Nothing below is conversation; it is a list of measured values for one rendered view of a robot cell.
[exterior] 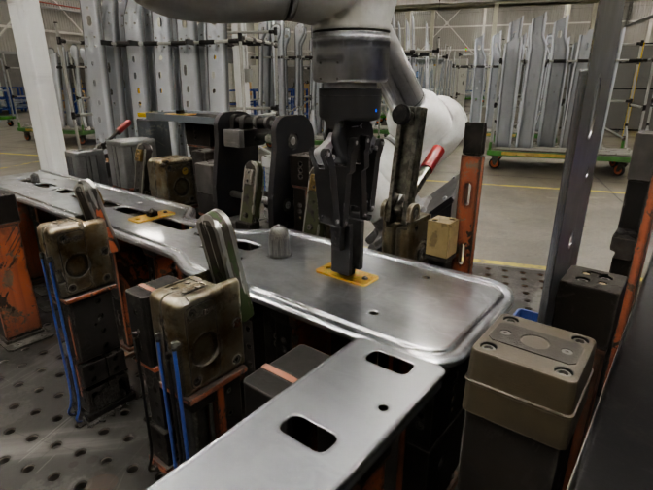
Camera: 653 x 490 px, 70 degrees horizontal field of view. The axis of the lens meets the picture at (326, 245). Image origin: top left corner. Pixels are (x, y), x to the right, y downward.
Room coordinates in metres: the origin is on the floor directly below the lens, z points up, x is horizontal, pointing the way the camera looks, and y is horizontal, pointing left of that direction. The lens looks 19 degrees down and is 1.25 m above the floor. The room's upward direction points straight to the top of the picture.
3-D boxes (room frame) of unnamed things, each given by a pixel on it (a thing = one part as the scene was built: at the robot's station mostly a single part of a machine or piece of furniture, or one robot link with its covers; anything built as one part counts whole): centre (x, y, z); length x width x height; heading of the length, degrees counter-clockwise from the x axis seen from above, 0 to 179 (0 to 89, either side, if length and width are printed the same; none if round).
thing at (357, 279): (0.59, -0.03, 1.01); 0.08 x 0.04 x 0.01; 52
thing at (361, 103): (0.59, -0.03, 1.20); 0.08 x 0.07 x 0.09; 142
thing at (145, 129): (1.45, 0.52, 0.92); 0.08 x 0.08 x 0.44; 52
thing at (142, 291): (0.58, 0.23, 0.84); 0.11 x 0.08 x 0.29; 142
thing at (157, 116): (1.28, 0.31, 1.16); 0.37 x 0.14 x 0.02; 52
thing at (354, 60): (0.59, -0.03, 1.27); 0.09 x 0.09 x 0.06
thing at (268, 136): (0.98, 0.13, 0.94); 0.18 x 0.13 x 0.49; 52
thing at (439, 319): (0.89, 0.36, 1.00); 1.38 x 0.22 x 0.02; 52
